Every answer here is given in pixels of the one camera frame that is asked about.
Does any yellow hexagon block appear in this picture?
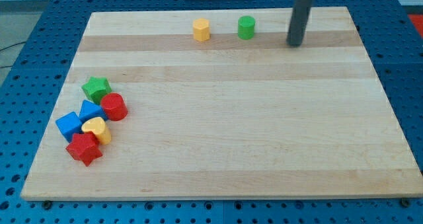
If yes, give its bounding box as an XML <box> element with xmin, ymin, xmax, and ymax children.
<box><xmin>192</xmin><ymin>18</ymin><xmax>210</xmax><ymax>42</ymax></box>

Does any wooden board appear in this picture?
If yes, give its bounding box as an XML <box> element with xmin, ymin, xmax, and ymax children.
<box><xmin>21</xmin><ymin>7</ymin><xmax>422</xmax><ymax>201</ymax></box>

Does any green cylinder block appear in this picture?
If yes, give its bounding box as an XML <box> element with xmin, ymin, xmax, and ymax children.
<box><xmin>237</xmin><ymin>16</ymin><xmax>256</xmax><ymax>40</ymax></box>

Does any red cylinder block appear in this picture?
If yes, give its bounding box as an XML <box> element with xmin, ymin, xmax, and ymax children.
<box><xmin>100</xmin><ymin>93</ymin><xmax>128</xmax><ymax>121</ymax></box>

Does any yellow heart block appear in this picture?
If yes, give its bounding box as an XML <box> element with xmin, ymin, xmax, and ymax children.
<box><xmin>81</xmin><ymin>117</ymin><xmax>112</xmax><ymax>145</ymax></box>

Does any green star block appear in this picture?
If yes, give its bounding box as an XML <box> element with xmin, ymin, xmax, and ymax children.
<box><xmin>81</xmin><ymin>77</ymin><xmax>112</xmax><ymax>104</ymax></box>

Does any blue triangle block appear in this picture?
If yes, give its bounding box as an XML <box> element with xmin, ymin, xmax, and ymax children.
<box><xmin>79</xmin><ymin>100</ymin><xmax>108</xmax><ymax>123</ymax></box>

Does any red star block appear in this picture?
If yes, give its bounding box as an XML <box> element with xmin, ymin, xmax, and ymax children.
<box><xmin>65</xmin><ymin>132</ymin><xmax>102</xmax><ymax>167</ymax></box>

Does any blue cube block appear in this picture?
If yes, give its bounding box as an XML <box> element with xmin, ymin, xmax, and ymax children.
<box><xmin>56</xmin><ymin>112</ymin><xmax>82</xmax><ymax>143</ymax></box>

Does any black floor cable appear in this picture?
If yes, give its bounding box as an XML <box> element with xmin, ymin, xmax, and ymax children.
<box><xmin>0</xmin><ymin>40</ymin><xmax>26</xmax><ymax>69</ymax></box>

